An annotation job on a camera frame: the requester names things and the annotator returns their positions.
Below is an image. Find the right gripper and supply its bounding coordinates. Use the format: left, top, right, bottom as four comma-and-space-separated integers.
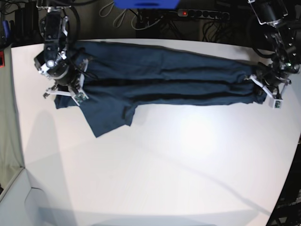
37, 59, 88, 94

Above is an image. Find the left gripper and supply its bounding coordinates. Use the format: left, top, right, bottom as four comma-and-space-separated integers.
255, 63, 291, 97

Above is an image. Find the dark blue t-shirt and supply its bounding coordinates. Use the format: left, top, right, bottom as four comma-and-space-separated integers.
54, 40, 271, 138

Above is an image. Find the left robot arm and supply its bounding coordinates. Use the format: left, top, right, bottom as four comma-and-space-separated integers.
247, 0, 301, 99

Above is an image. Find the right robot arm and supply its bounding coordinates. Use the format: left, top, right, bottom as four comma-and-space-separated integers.
34, 0, 86, 98

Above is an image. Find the red box at edge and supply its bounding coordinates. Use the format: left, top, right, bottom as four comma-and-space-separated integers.
0, 50, 5, 68

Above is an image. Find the black power strip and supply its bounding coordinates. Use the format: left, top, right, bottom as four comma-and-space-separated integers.
177, 9, 230, 21

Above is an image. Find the blue plastic box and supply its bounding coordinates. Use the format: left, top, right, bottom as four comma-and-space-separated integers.
114, 0, 180, 9

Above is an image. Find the green cloth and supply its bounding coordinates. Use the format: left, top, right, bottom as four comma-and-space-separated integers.
0, 47, 24, 190

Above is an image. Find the light grey storage bin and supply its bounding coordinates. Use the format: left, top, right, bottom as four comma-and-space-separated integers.
0, 166, 78, 226

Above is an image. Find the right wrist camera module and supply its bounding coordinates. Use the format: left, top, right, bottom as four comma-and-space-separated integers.
43, 74, 89, 106

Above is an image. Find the grey looped cable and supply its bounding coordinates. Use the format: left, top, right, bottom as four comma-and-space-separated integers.
98, 0, 129, 28

